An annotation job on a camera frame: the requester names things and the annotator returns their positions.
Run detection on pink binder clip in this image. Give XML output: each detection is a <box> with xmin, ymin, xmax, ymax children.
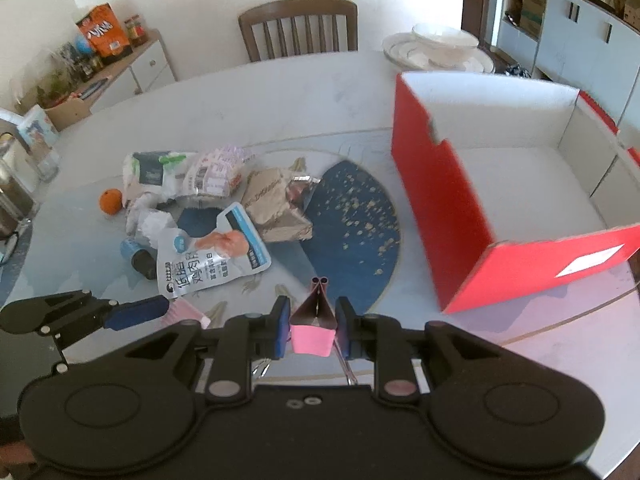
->
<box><xmin>290</xmin><ymin>276</ymin><xmax>337</xmax><ymax>358</ymax></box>

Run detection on chicken breast snack pouch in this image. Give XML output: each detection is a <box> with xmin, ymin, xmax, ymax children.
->
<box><xmin>156</xmin><ymin>202</ymin><xmax>271</xmax><ymax>300</ymax></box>

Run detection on orange fruit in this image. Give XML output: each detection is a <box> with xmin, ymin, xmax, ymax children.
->
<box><xmin>99</xmin><ymin>188</ymin><xmax>122</xmax><ymax>216</ymax></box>

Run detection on white tissue paper pack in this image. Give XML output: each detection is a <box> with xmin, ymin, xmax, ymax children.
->
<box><xmin>122</xmin><ymin>151</ymin><xmax>198</xmax><ymax>206</ymax></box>

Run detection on pink eraser block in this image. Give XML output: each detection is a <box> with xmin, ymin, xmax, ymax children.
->
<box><xmin>160</xmin><ymin>298</ymin><xmax>212</xmax><ymax>330</ymax></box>

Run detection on small blue label bottle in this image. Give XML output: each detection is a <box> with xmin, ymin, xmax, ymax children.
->
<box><xmin>120</xmin><ymin>238</ymin><xmax>157</xmax><ymax>281</ymax></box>

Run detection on beige foil snack bag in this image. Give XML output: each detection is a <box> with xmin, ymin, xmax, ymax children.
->
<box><xmin>241</xmin><ymin>167</ymin><xmax>321</xmax><ymax>244</ymax></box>

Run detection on glass cup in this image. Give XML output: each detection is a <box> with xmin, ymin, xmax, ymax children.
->
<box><xmin>29</xmin><ymin>146</ymin><xmax>60</xmax><ymax>182</ymax></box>

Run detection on purple printed plastic packet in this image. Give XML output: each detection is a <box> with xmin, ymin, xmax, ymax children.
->
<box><xmin>182</xmin><ymin>145</ymin><xmax>250</xmax><ymax>198</ymax></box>

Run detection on white patterned box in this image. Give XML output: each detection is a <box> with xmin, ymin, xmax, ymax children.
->
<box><xmin>17</xmin><ymin>104</ymin><xmax>58</xmax><ymax>151</ymax></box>

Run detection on red cardboard box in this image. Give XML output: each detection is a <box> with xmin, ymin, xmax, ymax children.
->
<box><xmin>392</xmin><ymin>72</ymin><xmax>639</xmax><ymax>313</ymax></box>

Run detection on white side cabinet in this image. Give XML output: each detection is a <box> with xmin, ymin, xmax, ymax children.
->
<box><xmin>41</xmin><ymin>28</ymin><xmax>177</xmax><ymax>132</ymax></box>

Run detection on stacked white plates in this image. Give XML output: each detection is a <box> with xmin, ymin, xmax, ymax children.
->
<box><xmin>382</xmin><ymin>32</ymin><xmax>495</xmax><ymax>74</ymax></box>

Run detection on orange snack bag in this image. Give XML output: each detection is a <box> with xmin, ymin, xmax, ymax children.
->
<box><xmin>76</xmin><ymin>3</ymin><xmax>132</xmax><ymax>65</ymax></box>

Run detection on white bowl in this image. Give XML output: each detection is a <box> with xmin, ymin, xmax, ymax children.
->
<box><xmin>411</xmin><ymin>24</ymin><xmax>480</xmax><ymax>54</ymax></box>

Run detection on wooden chair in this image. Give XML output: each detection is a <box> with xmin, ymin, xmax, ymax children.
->
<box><xmin>238</xmin><ymin>0</ymin><xmax>359</xmax><ymax>63</ymax></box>

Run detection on blue grey cabinet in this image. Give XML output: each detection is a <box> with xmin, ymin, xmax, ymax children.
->
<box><xmin>497</xmin><ymin>0</ymin><xmax>639</xmax><ymax>124</ymax></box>

